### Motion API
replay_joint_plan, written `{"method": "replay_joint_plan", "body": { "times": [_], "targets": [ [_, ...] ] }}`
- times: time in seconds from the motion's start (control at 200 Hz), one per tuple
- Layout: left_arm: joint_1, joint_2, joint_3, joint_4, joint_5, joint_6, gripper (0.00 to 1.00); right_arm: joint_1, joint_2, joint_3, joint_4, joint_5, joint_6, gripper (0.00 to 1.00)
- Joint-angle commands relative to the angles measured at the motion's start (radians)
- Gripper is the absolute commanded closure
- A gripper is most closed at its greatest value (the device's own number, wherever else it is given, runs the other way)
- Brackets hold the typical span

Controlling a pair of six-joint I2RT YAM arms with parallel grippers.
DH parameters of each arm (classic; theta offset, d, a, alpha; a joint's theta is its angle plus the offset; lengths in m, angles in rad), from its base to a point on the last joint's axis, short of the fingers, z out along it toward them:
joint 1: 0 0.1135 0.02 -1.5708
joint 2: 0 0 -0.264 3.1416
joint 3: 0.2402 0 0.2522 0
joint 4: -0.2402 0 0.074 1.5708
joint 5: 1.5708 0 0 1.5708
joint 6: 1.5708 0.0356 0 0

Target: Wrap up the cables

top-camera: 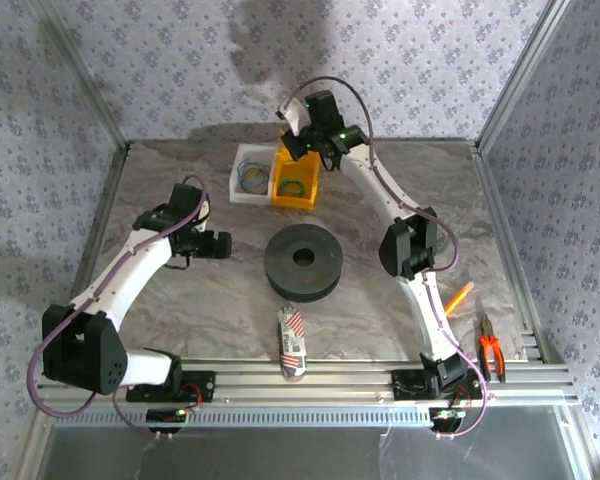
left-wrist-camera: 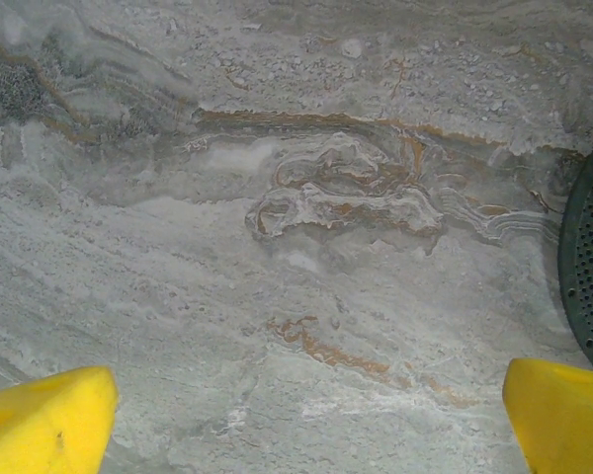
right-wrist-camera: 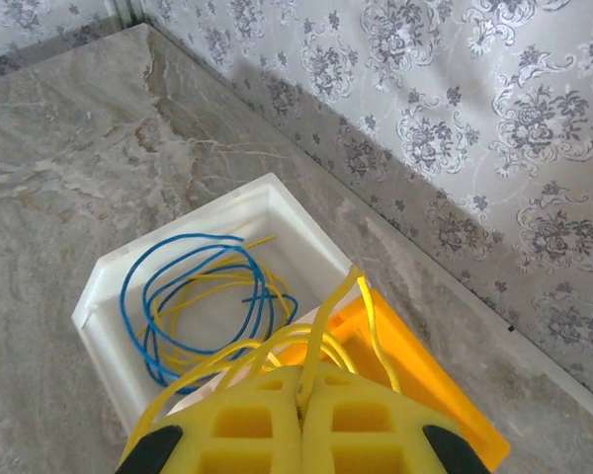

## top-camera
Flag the dark grey cable spool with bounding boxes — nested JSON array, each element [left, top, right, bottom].
[[263, 223, 345, 304]]

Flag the yellow plastic bin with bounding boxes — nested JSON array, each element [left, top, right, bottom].
[[270, 144, 323, 211]]

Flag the white plastic bin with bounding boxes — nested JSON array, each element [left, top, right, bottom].
[[228, 143, 277, 206]]

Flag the striped printed paper roll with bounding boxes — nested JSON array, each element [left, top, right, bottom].
[[276, 306, 309, 385]]

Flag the small controller board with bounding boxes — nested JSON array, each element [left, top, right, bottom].
[[428, 405, 469, 431], [146, 407, 189, 427]]

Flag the orange glowing stick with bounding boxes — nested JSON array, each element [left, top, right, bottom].
[[443, 281, 476, 317]]

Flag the grey metal sheet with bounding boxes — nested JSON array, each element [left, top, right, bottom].
[[29, 419, 594, 480]]

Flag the coiled green cable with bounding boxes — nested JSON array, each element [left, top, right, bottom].
[[278, 178, 308, 198]]

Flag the coiled yellow cable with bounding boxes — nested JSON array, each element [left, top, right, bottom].
[[241, 166, 270, 190]]

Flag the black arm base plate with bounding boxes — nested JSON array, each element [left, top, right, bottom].
[[390, 368, 484, 401], [125, 370, 216, 404]]

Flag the aluminium frame post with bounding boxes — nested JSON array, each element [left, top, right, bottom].
[[474, 0, 574, 151], [27, 0, 131, 151]]

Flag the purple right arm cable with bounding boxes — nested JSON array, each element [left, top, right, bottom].
[[289, 75, 489, 441]]

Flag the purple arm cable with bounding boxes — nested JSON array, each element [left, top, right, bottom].
[[27, 173, 211, 441], [289, 75, 489, 441]]

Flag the aluminium frame cross rail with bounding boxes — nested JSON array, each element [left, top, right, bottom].
[[34, 357, 581, 409]]

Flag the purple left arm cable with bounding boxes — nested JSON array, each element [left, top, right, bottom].
[[27, 173, 211, 441]]

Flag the grey slotted cable duct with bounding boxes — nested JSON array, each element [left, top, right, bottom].
[[54, 404, 434, 427]]

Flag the orange handled pliers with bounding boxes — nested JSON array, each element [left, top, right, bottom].
[[478, 313, 507, 385]]

